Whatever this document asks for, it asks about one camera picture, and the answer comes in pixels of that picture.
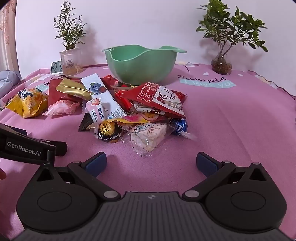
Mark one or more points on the yellow chip bag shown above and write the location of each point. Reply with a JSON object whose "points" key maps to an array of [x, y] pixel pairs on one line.
{"points": [[30, 103]]}

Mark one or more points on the pink floral curtain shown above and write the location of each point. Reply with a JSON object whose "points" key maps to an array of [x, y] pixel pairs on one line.
{"points": [[7, 41]]}

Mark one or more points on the white blueberry bar packet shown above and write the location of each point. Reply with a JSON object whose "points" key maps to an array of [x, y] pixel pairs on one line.
{"points": [[99, 90]]}

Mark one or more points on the gold beige snack packet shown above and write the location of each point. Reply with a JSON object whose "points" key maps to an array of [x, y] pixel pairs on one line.
{"points": [[71, 89]]}

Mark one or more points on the large dark red packet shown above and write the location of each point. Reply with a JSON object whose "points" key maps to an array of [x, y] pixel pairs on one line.
{"points": [[54, 95]]}

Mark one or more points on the pink printed tablecloth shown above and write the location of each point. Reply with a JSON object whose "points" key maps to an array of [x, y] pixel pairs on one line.
{"points": [[231, 129]]}

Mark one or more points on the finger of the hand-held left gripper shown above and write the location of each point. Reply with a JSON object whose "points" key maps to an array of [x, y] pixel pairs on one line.
{"points": [[16, 129], [61, 148]]}

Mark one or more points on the glossy red bar packet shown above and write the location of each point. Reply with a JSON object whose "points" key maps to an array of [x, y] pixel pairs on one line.
{"points": [[121, 100]]}

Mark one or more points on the green plastic bowl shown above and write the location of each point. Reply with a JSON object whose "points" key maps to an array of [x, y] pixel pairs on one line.
{"points": [[138, 67]]}

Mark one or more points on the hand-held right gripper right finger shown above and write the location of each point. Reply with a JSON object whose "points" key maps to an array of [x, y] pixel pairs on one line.
{"points": [[205, 163]]}

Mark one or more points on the small-leaf plant in clear cup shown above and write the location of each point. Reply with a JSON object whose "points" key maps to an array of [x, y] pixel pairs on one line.
{"points": [[69, 62]]}

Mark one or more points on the blue grey cloth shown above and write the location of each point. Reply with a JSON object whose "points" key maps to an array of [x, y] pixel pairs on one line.
{"points": [[7, 81]]}

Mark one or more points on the gold black chocolate ball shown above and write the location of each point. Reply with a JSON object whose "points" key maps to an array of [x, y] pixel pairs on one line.
{"points": [[107, 132]]}

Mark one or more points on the nougat in clear wrapper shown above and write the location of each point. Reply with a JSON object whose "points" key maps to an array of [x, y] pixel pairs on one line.
{"points": [[148, 136]]}

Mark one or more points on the small strawberry candy packet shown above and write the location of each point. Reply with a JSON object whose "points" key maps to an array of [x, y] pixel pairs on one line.
{"points": [[96, 109]]}

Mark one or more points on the yellow pink fruit packet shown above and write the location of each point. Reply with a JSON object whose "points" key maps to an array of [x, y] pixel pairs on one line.
{"points": [[136, 119]]}

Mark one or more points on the white digital clock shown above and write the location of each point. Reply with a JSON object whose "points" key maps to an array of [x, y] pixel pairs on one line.
{"points": [[56, 67]]}

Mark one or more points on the red white patterned packet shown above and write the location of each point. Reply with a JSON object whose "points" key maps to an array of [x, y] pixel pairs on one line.
{"points": [[148, 109]]}

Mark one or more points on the blue wrapped chocolate ball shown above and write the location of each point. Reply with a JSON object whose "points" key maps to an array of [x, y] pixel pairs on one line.
{"points": [[180, 126]]}

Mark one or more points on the black wedge chocolate packet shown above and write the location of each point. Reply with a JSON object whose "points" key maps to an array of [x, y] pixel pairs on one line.
{"points": [[86, 122]]}

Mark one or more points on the leafy plant in glass vase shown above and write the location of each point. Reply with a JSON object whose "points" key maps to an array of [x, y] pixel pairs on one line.
{"points": [[221, 64]]}

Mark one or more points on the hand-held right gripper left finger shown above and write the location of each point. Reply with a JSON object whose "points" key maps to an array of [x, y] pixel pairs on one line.
{"points": [[97, 162]]}

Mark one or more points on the red flower print packet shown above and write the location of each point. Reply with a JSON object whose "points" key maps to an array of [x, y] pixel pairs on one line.
{"points": [[157, 97]]}

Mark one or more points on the maroon snack packet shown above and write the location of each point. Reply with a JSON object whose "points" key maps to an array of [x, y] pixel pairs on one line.
{"points": [[108, 80]]}

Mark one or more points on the person's left hand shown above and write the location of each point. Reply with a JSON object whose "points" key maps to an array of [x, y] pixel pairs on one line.
{"points": [[1, 174]]}

